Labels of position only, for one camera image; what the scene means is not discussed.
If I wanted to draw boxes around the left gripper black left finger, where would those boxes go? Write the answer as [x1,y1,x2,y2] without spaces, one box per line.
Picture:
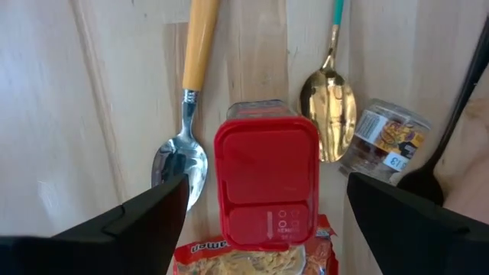
[0,173,190,275]

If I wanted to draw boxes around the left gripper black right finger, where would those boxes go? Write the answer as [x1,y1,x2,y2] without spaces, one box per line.
[346,171,489,275]

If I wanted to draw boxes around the red ramen noodle packet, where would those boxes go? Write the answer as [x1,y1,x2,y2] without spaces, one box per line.
[172,213,340,275]

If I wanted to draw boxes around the gold spoon green handle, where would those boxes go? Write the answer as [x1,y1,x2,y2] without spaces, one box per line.
[299,0,358,163]

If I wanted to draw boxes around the pink cube box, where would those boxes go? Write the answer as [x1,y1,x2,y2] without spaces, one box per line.
[213,99,321,252]

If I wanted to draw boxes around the yellow handle metal spoon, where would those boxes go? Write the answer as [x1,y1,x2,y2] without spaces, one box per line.
[151,0,222,212]

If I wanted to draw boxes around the black spoon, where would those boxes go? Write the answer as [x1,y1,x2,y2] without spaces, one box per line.
[397,15,489,207]

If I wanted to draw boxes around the small yellow label glass jar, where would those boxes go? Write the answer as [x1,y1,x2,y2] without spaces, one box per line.
[338,98,432,186]

